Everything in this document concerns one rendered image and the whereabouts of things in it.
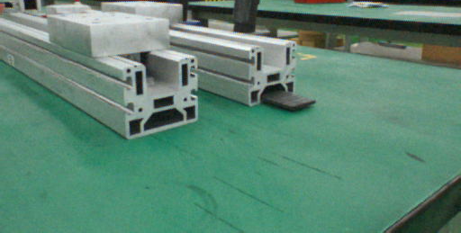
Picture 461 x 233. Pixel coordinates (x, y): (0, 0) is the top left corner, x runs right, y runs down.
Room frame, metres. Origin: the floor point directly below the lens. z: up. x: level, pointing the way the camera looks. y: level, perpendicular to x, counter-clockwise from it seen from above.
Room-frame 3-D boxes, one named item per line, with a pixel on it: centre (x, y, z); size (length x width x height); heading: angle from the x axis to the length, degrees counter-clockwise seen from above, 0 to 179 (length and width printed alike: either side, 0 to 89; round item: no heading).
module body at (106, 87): (0.77, 0.33, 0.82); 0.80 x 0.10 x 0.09; 40
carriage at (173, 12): (0.90, 0.18, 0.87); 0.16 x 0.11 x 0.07; 40
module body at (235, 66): (0.90, 0.18, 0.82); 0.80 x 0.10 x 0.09; 40
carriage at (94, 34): (0.58, 0.17, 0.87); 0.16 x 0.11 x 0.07; 40
